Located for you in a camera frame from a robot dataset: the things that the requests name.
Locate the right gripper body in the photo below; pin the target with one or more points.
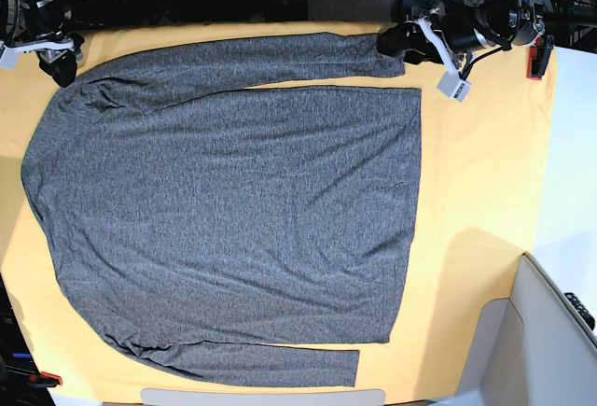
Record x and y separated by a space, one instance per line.
50 48

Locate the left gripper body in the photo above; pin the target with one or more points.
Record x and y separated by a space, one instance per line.
463 31

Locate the grey long-sleeve T-shirt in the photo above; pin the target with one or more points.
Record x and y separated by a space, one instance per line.
226 212

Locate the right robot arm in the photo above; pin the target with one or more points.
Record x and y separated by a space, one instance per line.
38 28

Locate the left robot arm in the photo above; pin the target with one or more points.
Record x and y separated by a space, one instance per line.
519 23

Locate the red clamp right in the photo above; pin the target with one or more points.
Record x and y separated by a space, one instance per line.
539 55

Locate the red clamp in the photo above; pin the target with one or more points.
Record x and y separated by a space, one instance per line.
539 55
43 380

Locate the yellow table cloth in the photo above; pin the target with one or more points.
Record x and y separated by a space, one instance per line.
483 165

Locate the black remote control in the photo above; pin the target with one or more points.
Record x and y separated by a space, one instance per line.
581 309

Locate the red clamp left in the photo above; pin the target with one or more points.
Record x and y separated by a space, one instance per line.
43 380

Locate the white box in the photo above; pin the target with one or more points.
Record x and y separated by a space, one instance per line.
531 348

